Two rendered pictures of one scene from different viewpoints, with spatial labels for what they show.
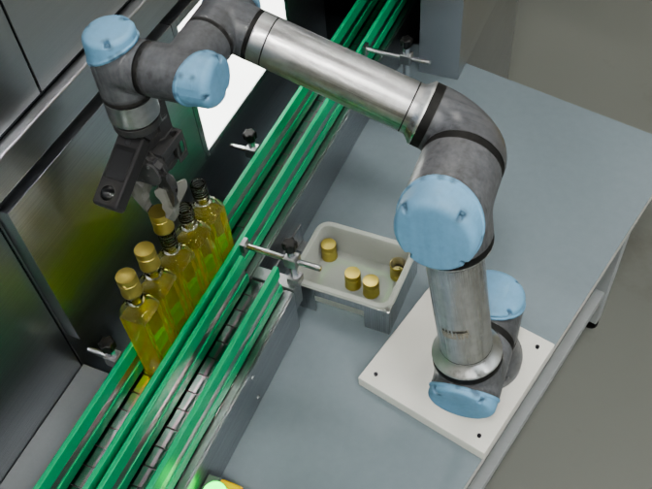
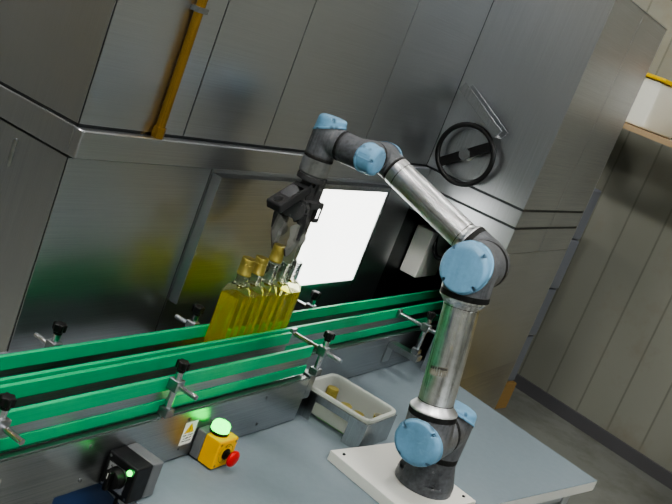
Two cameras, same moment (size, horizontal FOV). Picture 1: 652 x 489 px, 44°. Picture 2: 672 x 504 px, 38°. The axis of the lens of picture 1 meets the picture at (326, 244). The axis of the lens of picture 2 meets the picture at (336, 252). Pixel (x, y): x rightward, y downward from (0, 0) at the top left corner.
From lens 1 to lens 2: 152 cm
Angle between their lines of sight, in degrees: 38
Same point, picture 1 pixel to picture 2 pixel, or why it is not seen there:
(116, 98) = (317, 151)
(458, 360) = (430, 399)
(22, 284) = (185, 233)
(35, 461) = not seen: hidden behind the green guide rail
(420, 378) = (375, 470)
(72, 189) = (241, 206)
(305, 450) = (277, 465)
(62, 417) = not seen: hidden behind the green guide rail
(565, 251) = (496, 479)
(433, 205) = (471, 246)
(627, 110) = not seen: outside the picture
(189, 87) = (366, 153)
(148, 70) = (347, 139)
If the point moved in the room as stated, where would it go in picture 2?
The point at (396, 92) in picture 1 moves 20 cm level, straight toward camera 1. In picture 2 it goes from (461, 218) to (454, 231)
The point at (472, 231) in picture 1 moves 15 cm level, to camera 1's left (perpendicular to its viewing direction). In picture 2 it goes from (486, 267) to (422, 242)
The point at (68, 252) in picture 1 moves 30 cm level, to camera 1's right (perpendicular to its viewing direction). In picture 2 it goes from (214, 239) to (328, 283)
